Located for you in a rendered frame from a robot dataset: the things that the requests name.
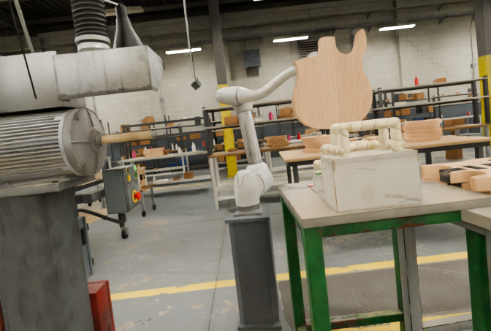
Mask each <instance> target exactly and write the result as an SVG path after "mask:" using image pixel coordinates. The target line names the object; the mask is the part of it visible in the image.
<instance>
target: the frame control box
mask: <svg viewBox="0 0 491 331"><path fill-rule="evenodd" d="M134 165H135V164H133V165H126V166H119V167H113V168H110V169H108V170H103V171H102V178H103V184H104V193H105V199H106V205H107V214H109V215H110V214H116V213H120V214H121V216H122V217H123V220H122V221H121V220H118V219H114V218H110V217H108V216H105V215H102V214H100V213H96V212H93V211H92V210H87V209H83V208H78V209H77V212H83V213H88V214H91V215H93V216H97V217H100V218H103V219H105V220H108V221H111V222H114V223H117V224H124V223H125V222H126V213H128V212H129V211H131V210H132V209H134V208H135V207H137V206H138V205H139V204H140V203H141V199H140V200H137V198H136V199H135V198H134V194H136V193H137V192H138V191H140V188H139V183H138V177H137V178H135V172H137V169H136V171H134V168H133V166H134ZM135 166H136V165H135ZM127 167H128V168H129V173H128V174H127V173H126V168H127ZM128 175H130V177H131V180H130V181H128Z"/></svg>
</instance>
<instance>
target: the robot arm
mask: <svg viewBox="0 0 491 331"><path fill-rule="evenodd" d="M294 76H297V72H296V69H295V67H294V66H293V67H290V68H288V69H286V70H285V71H283V72H282V73H280V74H279V75H278V76H277V77H275V78H274V79H273V80H271V81H270V82H269V83H268V84H267V85H265V86H264V87H262V88H260V89H258V90H249V89H247V88H244V87H240V86H232V87H225V88H220V89H218V90H217V92H216V99H217V101H218V102H220V103H223V104H228V105H232V107H233V109H234V111H235V112H236V113H237V116H238V120H239V124H240V130H241V133H242V137H243V143H244V147H245V153H246V156H247V160H248V166H247V168H246V169H245V170H240V171H238V172H237V173H236V175H235V179H234V191H235V201H236V207H235V208H230V209H229V212H230V213H234V214H233V217H240V216H260V215H262V208H264V206H263V205H260V201H259V198H260V196H261V194H263V193H265V192H266V191H268V190H269V189H270V188H271V186H272V184H273V176H272V174H271V172H270V171H269V169H268V167H267V165H266V164H265V163H264V162H262V157H261V153H260V150H259V144H258V140H257V137H256V131H255V127H254V121H253V117H252V114H251V111H252V109H253V102H254V101H258V100H260V99H263V98H265V97H266V96H268V95H269V94H271V93H272V92H273V91H274V90H275V89H277V88H278V87H279V86H280V85H282V84H283V83H284V82H286V81H287V80H288V79H289V78H290V77H294Z"/></svg>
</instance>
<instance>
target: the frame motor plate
mask: <svg viewBox="0 0 491 331"><path fill-rule="evenodd" d="M93 180H96V178H95V175H87V176H85V177H81V178H77V179H74V180H69V181H60V182H57V180H52V183H41V184H35V185H28V186H16V187H9V188H2V189H0V199H1V198H8V197H20V196H26V195H33V194H45V193H52V192H59V191H63V190H66V189H70V188H72V187H75V186H79V185H81V184H84V183H88V182H91V181H93Z"/></svg>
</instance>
